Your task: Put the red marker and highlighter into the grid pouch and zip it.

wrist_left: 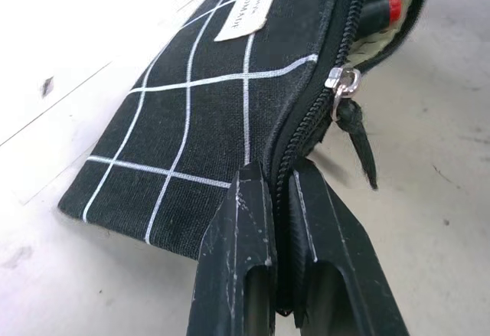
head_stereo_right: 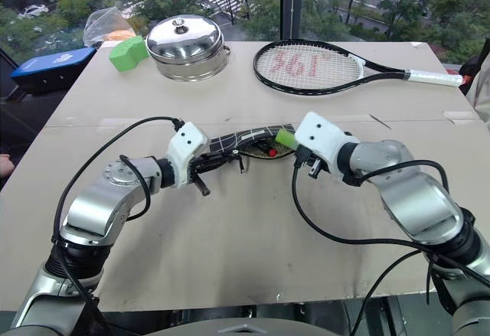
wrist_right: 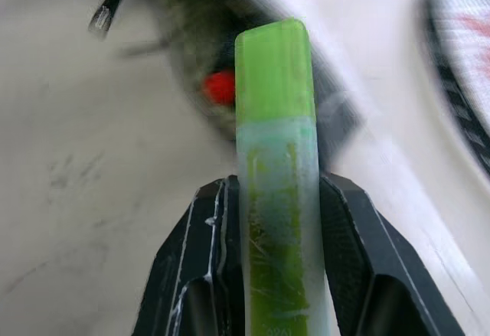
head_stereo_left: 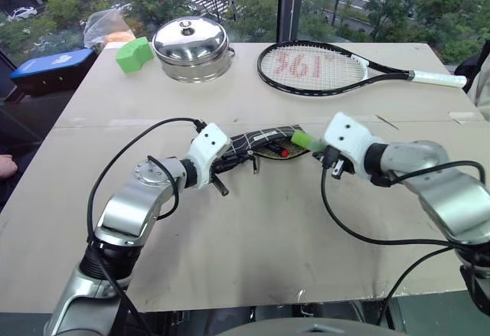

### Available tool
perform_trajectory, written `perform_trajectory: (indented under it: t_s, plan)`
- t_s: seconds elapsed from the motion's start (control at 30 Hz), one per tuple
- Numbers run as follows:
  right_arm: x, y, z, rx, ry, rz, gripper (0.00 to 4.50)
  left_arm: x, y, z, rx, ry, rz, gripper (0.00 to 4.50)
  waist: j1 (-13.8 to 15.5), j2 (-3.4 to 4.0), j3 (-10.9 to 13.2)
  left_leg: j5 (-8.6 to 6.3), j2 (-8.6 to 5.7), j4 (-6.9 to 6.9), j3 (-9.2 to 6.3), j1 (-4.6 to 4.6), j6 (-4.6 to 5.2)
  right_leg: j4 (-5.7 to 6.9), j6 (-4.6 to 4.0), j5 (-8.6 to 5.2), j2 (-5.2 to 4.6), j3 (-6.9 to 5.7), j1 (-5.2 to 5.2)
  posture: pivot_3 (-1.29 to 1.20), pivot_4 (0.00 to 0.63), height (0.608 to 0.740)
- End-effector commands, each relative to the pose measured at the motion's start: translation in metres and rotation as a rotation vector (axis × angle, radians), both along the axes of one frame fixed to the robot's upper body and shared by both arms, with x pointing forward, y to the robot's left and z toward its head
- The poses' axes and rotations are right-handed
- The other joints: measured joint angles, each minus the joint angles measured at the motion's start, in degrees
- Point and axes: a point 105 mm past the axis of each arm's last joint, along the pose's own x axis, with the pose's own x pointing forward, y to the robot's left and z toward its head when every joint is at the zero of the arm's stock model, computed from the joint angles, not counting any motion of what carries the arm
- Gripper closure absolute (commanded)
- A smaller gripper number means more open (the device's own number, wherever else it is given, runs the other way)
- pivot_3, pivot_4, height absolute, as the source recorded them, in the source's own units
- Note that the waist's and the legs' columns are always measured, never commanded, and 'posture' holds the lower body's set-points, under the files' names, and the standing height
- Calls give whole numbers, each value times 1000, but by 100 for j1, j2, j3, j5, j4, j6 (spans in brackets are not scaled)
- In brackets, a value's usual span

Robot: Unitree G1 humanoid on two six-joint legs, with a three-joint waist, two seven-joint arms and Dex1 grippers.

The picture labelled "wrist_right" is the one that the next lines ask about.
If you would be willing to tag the open grid pouch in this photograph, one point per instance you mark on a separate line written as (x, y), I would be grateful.
(199, 26)

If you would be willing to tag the green highlighter pen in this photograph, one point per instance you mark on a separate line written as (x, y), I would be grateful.
(275, 121)

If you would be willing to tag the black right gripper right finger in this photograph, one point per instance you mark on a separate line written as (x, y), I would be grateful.
(367, 259)

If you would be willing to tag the red button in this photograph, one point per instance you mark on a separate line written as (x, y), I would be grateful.
(219, 88)

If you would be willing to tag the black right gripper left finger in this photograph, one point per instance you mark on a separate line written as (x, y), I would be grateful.
(199, 259)

